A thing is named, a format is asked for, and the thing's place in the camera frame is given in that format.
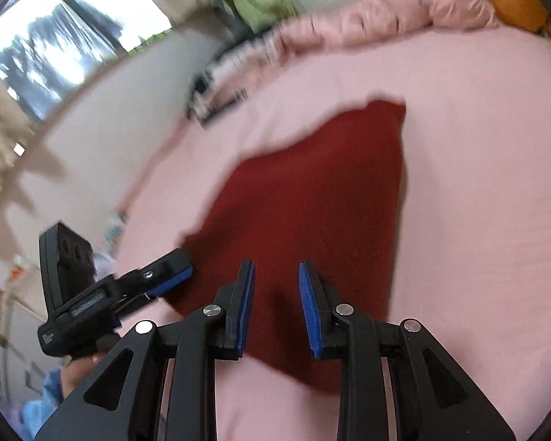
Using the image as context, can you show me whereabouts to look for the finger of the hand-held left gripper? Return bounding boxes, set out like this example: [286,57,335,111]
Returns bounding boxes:
[115,248,194,318]

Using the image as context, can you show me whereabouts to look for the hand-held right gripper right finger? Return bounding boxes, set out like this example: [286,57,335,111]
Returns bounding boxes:
[298,261,517,441]

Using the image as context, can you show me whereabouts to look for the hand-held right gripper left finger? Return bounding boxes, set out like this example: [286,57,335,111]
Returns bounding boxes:
[34,259,256,441]

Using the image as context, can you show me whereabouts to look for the dark red knit sweater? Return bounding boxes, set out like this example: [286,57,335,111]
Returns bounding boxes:
[168,98,407,396]

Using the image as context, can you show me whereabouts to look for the person's left hand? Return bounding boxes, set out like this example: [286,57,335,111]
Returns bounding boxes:
[62,353,104,398]

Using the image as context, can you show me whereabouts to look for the black sock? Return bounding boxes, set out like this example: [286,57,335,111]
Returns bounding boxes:
[199,89,249,127]

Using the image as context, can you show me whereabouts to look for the black striped garment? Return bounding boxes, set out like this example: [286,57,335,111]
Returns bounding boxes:
[188,62,230,115]

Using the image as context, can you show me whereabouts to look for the bright curved window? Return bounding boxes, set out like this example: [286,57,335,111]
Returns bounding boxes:
[0,0,173,122]

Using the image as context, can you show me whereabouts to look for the pink duvet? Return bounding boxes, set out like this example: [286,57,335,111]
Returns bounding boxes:
[275,0,501,51]

